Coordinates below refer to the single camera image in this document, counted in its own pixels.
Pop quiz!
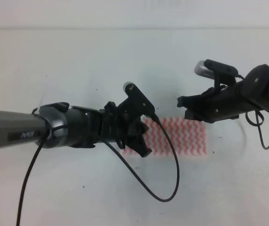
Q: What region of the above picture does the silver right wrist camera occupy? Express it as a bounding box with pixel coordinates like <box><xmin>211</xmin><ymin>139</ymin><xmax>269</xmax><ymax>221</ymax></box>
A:
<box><xmin>194</xmin><ymin>59</ymin><xmax>239</xmax><ymax>86</ymax></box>

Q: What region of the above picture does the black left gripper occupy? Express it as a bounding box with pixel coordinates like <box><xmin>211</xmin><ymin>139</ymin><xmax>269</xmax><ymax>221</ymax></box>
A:
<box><xmin>98</xmin><ymin>99</ymin><xmax>152</xmax><ymax>157</ymax></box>

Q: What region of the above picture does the black camera cable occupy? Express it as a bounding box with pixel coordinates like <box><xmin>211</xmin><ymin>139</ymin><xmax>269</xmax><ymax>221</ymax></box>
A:
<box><xmin>235</xmin><ymin>51</ymin><xmax>269</xmax><ymax>226</ymax></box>
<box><xmin>16</xmin><ymin>113</ymin><xmax>180</xmax><ymax>226</ymax></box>

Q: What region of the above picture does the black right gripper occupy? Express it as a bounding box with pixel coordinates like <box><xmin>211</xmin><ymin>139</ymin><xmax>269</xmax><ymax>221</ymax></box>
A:
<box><xmin>177</xmin><ymin>86</ymin><xmax>240</xmax><ymax>123</ymax></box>

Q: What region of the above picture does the black left camera cable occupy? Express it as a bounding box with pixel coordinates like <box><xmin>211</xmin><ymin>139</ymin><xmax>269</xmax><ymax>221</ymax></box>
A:
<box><xmin>16</xmin><ymin>113</ymin><xmax>180</xmax><ymax>226</ymax></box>

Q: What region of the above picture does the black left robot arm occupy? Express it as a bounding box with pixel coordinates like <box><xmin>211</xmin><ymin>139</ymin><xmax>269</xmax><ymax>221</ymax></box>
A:
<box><xmin>0</xmin><ymin>101</ymin><xmax>152</xmax><ymax>157</ymax></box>

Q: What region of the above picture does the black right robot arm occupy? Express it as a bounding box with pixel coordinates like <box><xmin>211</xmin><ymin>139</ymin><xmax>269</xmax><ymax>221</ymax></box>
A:
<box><xmin>177</xmin><ymin>65</ymin><xmax>269</xmax><ymax>123</ymax></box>

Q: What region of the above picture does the pink white wavy striped towel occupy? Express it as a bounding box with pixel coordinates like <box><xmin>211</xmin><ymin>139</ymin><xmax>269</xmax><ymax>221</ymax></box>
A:
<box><xmin>121</xmin><ymin>117</ymin><xmax>207</xmax><ymax>156</ymax></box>

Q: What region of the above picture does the black right camera cable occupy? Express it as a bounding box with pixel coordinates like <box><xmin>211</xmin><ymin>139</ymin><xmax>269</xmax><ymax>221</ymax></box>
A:
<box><xmin>235</xmin><ymin>51</ymin><xmax>269</xmax><ymax>226</ymax></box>

